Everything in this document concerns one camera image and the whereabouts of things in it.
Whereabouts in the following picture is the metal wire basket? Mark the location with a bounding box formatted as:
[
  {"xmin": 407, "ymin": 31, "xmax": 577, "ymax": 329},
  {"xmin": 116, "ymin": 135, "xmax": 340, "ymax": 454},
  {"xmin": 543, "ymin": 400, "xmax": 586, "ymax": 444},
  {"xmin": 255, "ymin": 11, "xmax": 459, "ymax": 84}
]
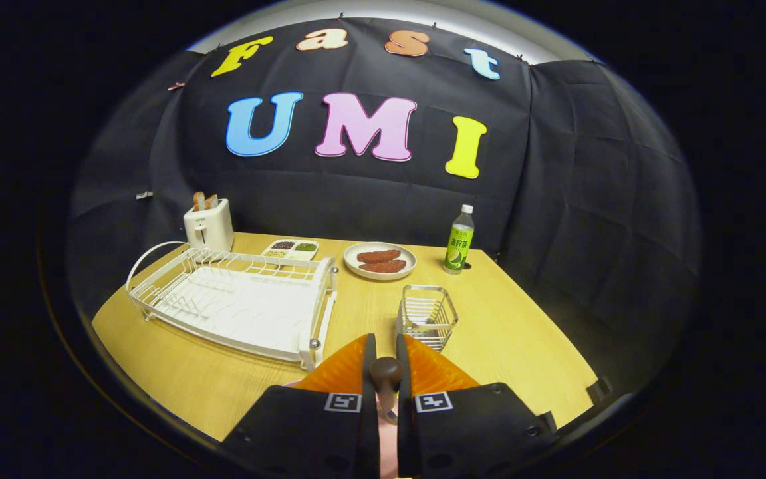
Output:
[{"xmin": 398, "ymin": 285, "xmax": 459, "ymax": 352}]

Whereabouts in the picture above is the wooden-handled metal spoon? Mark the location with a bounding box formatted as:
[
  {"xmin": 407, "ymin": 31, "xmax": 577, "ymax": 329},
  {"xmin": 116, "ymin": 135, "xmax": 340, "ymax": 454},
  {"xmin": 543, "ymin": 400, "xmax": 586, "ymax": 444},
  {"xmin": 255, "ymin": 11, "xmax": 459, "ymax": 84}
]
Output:
[{"xmin": 368, "ymin": 357, "xmax": 404, "ymax": 426}]

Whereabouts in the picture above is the green label drink bottle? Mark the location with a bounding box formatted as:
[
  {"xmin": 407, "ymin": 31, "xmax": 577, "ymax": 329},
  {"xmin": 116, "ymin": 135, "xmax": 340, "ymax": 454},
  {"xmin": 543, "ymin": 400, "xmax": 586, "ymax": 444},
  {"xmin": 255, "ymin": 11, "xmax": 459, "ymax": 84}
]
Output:
[{"xmin": 443, "ymin": 204, "xmax": 475, "ymax": 275}]

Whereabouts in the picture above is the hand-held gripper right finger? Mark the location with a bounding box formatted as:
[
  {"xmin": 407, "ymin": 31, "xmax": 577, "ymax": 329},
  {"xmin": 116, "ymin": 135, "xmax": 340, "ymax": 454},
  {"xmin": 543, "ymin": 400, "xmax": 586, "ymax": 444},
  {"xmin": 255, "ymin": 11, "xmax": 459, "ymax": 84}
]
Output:
[{"xmin": 395, "ymin": 333, "xmax": 558, "ymax": 479}]

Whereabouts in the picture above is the black backdrop cloth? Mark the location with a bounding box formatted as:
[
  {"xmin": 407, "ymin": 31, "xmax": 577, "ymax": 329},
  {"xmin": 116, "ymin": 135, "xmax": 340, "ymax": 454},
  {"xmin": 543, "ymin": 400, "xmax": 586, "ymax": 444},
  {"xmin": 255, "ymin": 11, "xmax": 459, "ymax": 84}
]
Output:
[{"xmin": 67, "ymin": 17, "xmax": 700, "ymax": 393}]

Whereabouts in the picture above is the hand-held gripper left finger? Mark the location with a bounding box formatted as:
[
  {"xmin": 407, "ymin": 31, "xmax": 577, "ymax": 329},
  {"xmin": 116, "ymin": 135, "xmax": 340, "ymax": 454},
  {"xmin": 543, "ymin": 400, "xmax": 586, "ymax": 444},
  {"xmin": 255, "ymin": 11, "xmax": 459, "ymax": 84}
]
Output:
[{"xmin": 222, "ymin": 333, "xmax": 382, "ymax": 479}]

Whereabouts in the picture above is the white divided condiment dish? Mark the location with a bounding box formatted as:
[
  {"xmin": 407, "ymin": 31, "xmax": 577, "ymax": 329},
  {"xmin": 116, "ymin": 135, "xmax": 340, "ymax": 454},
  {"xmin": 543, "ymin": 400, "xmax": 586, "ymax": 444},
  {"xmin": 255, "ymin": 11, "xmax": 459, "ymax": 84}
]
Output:
[{"xmin": 262, "ymin": 239, "xmax": 320, "ymax": 262}]

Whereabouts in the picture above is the white wire dish rack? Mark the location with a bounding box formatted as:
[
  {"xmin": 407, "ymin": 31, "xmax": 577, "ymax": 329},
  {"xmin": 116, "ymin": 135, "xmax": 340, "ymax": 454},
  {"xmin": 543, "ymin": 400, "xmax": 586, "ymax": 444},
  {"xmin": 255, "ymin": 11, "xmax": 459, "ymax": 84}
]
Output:
[{"xmin": 126, "ymin": 241, "xmax": 338, "ymax": 371}]

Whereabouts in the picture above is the white toaster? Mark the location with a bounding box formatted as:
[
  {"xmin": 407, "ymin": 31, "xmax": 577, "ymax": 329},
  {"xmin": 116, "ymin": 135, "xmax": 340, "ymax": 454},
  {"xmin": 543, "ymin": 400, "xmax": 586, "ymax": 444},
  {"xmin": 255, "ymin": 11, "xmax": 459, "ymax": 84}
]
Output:
[{"xmin": 184, "ymin": 198, "xmax": 235, "ymax": 252}]

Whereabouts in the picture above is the black table edge clamp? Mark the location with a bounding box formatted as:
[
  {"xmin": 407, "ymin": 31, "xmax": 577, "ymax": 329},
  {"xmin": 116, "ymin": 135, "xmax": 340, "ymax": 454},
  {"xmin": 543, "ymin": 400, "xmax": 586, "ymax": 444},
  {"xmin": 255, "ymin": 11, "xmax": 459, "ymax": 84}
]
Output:
[{"xmin": 586, "ymin": 376, "xmax": 614, "ymax": 405}]

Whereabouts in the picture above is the white plate with meat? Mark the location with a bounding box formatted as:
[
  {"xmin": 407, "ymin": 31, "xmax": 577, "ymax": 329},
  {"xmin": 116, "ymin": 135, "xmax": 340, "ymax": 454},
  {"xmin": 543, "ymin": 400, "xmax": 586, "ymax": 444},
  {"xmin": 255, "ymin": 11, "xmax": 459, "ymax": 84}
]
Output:
[{"xmin": 343, "ymin": 241, "xmax": 418, "ymax": 281}]

